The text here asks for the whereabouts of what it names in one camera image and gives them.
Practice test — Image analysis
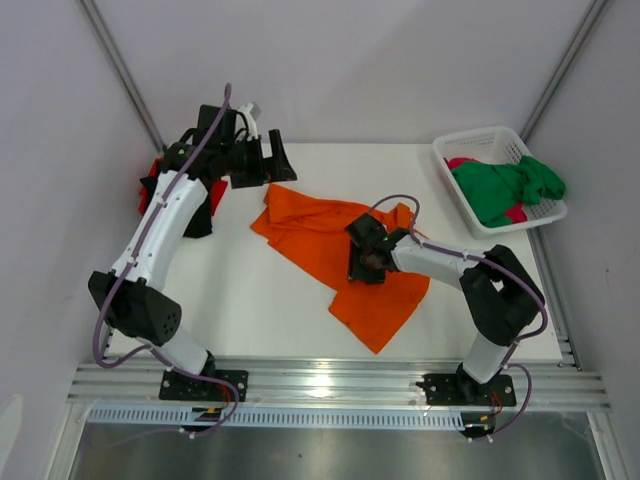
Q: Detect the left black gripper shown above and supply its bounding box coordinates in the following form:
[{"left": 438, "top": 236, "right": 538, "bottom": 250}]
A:
[{"left": 221, "top": 130, "right": 296, "bottom": 189}]

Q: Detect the orange t shirt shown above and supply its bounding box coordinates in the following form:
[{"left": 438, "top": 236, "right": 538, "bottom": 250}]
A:
[{"left": 251, "top": 184, "right": 430, "bottom": 354}]

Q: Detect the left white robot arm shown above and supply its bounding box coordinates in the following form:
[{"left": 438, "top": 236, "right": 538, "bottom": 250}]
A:
[{"left": 88, "top": 102, "right": 297, "bottom": 400}]

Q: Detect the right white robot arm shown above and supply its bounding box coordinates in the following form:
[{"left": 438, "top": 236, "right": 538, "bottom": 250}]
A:
[{"left": 346, "top": 213, "right": 548, "bottom": 404}]

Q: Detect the red folded t shirt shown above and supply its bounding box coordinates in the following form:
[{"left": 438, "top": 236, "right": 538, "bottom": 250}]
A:
[{"left": 138, "top": 157, "right": 229, "bottom": 216}]

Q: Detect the black folded t shirt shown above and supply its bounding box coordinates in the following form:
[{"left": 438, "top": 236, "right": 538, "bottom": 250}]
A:
[{"left": 138, "top": 173, "right": 215, "bottom": 239}]

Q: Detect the green t shirt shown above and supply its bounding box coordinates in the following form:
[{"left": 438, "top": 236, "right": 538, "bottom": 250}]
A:
[{"left": 446, "top": 155, "right": 566, "bottom": 228}]

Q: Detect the pink t shirt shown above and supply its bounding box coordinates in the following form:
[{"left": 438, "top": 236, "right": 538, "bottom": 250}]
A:
[{"left": 445, "top": 157, "right": 527, "bottom": 228}]

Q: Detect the white plastic basket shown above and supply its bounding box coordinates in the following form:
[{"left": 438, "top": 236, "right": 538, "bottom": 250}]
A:
[{"left": 432, "top": 126, "right": 568, "bottom": 239}]

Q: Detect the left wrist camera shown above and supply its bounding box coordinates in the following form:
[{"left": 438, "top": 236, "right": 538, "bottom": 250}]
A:
[{"left": 236, "top": 102, "right": 261, "bottom": 141}]

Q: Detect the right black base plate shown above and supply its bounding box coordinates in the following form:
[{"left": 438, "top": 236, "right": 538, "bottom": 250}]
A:
[{"left": 415, "top": 373, "right": 517, "bottom": 407}]

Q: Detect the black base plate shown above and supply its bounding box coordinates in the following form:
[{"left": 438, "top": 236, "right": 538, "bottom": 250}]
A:
[
  {"left": 159, "top": 352, "right": 249, "bottom": 403},
  {"left": 415, "top": 373, "right": 517, "bottom": 407}
]

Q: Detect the white slotted cable duct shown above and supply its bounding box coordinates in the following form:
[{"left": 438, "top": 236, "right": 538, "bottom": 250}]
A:
[{"left": 86, "top": 405, "right": 464, "bottom": 431}]

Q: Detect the aluminium mounting rail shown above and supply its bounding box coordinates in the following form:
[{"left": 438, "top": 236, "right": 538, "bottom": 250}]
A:
[{"left": 66, "top": 356, "right": 611, "bottom": 412}]

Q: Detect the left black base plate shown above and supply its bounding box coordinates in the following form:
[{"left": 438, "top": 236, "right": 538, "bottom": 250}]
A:
[{"left": 159, "top": 352, "right": 249, "bottom": 403}]

